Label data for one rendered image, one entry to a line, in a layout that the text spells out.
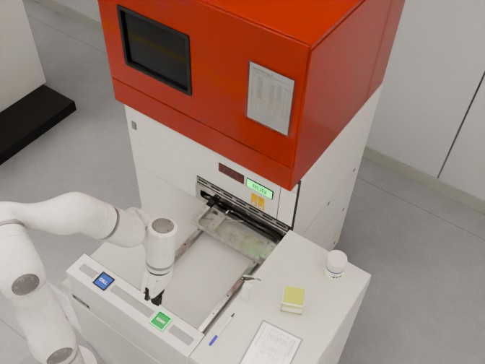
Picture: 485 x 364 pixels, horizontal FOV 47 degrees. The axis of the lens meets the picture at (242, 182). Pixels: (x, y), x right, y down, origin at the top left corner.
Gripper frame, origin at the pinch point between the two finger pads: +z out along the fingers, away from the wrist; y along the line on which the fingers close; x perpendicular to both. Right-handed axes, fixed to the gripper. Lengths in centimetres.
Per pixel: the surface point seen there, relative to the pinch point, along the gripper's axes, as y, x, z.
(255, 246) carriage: -53, 6, 13
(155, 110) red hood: -49, -44, -27
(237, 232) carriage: -54, -3, 13
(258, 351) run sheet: -13.0, 32.5, 12.2
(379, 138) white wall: -221, 2, 46
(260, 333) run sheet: -18.4, 29.5, 11.1
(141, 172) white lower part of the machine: -64, -62, 21
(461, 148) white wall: -217, 49, 27
